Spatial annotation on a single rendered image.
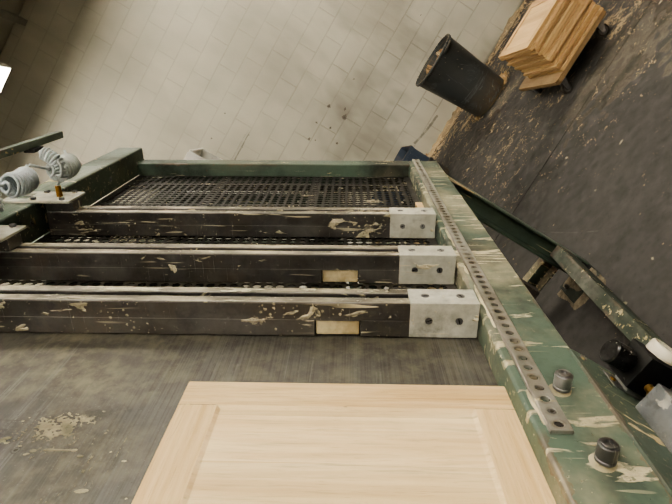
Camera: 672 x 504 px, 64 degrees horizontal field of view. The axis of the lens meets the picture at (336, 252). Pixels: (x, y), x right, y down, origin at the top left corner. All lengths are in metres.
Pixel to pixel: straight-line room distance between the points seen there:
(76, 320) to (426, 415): 0.66
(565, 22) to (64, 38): 4.69
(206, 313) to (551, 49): 3.07
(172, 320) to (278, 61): 5.02
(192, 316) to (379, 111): 5.05
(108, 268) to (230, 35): 4.84
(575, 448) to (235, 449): 0.43
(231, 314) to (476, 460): 0.50
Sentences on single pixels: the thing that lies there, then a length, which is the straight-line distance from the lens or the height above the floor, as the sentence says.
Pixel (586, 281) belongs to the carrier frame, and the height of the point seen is 0.18.
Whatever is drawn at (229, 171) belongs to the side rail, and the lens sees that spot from 2.23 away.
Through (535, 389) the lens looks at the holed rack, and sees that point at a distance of 0.82.
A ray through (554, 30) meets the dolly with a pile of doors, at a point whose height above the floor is 0.32.
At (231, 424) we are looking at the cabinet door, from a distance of 0.79.
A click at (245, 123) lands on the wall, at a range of 5.90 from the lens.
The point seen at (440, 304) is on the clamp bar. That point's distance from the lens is 0.98.
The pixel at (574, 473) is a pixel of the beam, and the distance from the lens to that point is 0.72.
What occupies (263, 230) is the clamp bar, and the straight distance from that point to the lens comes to 1.50.
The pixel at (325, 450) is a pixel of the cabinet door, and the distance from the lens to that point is 0.74.
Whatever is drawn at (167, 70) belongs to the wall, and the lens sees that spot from 6.05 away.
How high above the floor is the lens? 1.35
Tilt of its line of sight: 10 degrees down
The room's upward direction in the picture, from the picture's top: 61 degrees counter-clockwise
